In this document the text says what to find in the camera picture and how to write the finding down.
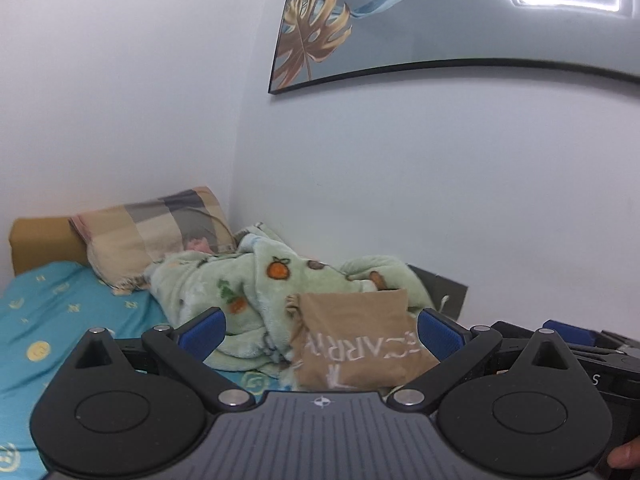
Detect leaf wall painting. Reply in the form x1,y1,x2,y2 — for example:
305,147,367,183
269,0,639,94

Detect mustard yellow headboard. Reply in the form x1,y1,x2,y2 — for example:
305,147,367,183
9,217,89,275

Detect checked beige pillow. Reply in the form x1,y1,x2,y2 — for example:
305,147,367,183
70,186,236,296

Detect dark paper bag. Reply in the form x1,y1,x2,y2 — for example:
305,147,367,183
409,264,469,321

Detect teal patterned bed sheet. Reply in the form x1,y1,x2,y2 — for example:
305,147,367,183
0,260,302,480

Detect person's right hand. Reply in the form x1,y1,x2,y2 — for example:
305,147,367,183
608,437,640,469

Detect green fleece blanket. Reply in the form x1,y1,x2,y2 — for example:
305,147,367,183
144,224,433,378

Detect tan printed garment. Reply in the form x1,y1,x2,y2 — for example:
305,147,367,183
286,289,438,391

